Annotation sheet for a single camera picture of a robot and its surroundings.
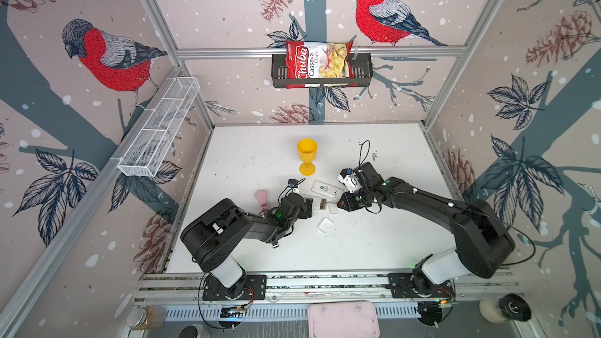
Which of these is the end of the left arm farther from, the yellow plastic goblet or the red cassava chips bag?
the red cassava chips bag

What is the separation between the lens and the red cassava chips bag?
2.86 feet

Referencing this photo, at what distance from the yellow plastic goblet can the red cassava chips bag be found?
0.26 meters

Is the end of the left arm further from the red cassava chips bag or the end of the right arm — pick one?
the red cassava chips bag

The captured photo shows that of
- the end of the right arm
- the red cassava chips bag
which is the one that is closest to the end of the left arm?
the end of the right arm
